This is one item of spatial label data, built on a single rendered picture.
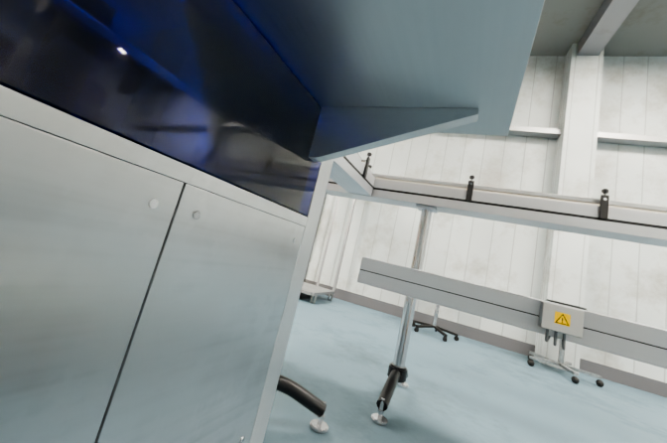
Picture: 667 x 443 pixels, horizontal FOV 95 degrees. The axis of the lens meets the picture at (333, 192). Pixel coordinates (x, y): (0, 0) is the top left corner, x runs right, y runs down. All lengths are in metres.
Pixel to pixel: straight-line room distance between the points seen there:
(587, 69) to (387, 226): 2.87
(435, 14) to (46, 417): 0.63
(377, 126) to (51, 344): 0.59
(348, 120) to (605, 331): 1.17
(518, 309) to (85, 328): 1.32
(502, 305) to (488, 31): 1.12
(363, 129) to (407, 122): 0.09
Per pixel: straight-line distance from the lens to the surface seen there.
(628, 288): 4.29
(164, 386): 0.57
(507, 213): 1.44
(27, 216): 0.39
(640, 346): 1.52
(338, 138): 0.69
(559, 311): 1.41
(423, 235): 1.47
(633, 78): 5.03
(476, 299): 1.43
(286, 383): 1.12
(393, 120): 0.67
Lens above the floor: 0.53
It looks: 11 degrees up
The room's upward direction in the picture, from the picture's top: 14 degrees clockwise
